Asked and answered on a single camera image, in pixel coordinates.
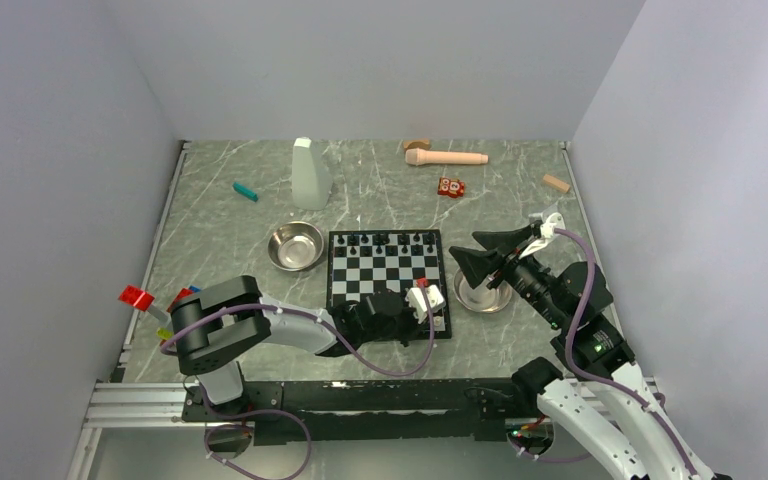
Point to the small wooden block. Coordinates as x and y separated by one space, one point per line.
556 183

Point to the red owl toy block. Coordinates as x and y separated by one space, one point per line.
450 187

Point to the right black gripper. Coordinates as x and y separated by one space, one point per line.
476 263

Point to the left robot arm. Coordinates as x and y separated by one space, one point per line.
213 327

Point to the red lego brick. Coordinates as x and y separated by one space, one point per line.
136 297

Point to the steel bowl with chess pieces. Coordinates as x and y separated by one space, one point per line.
481 299

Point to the empty steel bowl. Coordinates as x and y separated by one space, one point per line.
296 246

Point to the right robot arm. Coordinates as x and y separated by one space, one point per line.
607 405

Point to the grey plastic bottle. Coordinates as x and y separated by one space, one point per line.
311 181

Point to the black and white chessboard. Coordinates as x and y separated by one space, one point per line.
363 262

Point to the beige toy microphone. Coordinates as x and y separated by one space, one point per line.
419 157

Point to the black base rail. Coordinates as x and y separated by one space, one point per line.
483 409

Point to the round wooden disc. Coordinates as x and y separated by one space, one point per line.
421 144

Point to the red and blue lego bricks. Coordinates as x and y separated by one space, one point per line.
183 293

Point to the teal plastic block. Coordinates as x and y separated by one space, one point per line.
245 192

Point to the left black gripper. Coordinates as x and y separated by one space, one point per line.
405 338

